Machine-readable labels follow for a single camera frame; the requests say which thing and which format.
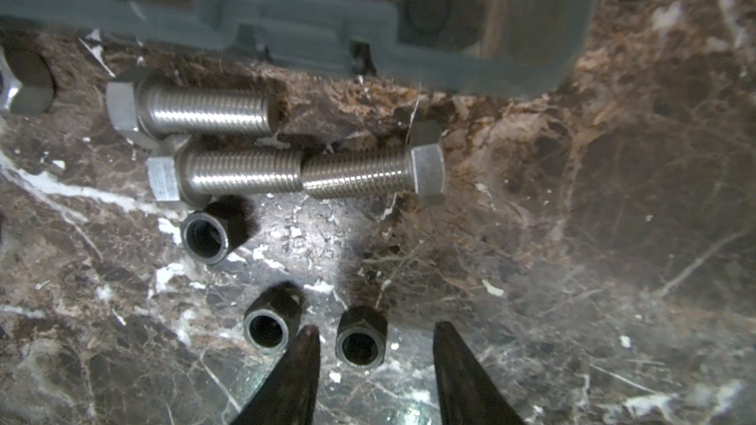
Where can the silver hex bolt near box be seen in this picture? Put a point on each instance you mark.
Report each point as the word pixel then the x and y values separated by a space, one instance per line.
pixel 149 111

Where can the clear plastic compartment box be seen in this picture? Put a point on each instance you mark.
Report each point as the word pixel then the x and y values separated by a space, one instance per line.
pixel 510 48

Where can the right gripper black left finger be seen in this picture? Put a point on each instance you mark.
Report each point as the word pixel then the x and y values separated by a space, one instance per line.
pixel 288 395

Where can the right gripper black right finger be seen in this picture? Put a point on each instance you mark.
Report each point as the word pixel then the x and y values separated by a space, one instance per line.
pixel 466 393

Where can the silver hex bolt middle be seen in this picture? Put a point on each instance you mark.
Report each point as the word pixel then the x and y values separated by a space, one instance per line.
pixel 193 177

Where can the silver hex bolt far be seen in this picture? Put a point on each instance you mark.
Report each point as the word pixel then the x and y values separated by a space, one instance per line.
pixel 413 169

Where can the black hex nut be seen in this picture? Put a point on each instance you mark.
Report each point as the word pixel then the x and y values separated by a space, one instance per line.
pixel 211 234
pixel 272 321
pixel 361 337

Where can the silver hex nut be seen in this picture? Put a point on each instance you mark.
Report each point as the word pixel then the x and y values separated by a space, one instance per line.
pixel 26 83

